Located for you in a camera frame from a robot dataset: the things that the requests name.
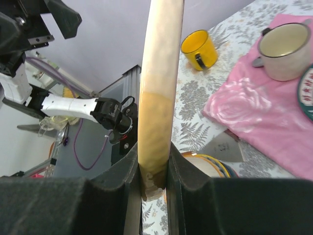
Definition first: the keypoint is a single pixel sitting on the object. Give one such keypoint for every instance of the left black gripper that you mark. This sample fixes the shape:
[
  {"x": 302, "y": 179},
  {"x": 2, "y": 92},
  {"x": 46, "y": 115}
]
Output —
[{"x": 22, "y": 28}]

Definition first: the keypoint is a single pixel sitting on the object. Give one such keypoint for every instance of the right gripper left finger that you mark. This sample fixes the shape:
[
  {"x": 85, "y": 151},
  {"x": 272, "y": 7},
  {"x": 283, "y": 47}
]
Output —
[{"x": 109, "y": 204}]

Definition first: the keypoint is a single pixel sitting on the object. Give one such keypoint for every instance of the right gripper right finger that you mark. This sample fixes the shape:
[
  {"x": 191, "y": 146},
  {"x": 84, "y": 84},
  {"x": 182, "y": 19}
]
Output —
[{"x": 200, "y": 205}]

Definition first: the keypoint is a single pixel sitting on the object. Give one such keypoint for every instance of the yellow rimmed cream bowl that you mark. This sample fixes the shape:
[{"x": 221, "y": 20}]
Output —
[{"x": 207, "y": 165}]

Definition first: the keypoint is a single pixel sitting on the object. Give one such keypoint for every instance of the yellow bottom plate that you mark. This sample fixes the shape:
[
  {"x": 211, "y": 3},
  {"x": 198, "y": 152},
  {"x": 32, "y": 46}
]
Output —
[{"x": 157, "y": 94}]

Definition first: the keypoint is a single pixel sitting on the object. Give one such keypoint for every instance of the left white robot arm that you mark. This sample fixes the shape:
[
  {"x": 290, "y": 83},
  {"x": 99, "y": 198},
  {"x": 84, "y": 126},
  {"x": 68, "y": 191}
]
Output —
[{"x": 40, "y": 103}]

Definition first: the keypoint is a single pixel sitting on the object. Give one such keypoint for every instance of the dark patterned lower bowl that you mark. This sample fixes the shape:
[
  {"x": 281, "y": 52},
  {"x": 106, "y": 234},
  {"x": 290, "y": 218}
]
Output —
[{"x": 229, "y": 172}]

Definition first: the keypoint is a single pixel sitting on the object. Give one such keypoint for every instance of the pink satin cloth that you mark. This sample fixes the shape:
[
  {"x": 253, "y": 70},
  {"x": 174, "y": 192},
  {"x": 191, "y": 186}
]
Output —
[{"x": 266, "y": 114}]

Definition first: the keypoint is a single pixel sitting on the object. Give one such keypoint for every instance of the yellow orange cup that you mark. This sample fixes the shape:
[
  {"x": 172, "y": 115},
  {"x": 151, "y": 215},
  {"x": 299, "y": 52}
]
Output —
[{"x": 199, "y": 49}]

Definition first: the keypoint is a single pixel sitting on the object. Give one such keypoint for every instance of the green rimmed white plate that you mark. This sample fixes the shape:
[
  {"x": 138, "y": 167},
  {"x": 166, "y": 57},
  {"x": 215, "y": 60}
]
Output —
[{"x": 305, "y": 92}]

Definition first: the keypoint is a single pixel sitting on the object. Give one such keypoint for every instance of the metal spatula wooden handle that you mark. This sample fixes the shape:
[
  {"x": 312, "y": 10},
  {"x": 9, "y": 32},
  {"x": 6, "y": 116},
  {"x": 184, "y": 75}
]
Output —
[{"x": 224, "y": 147}]

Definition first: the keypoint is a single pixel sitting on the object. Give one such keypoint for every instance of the cream mug black handle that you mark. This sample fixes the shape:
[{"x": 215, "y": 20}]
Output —
[{"x": 285, "y": 50}]

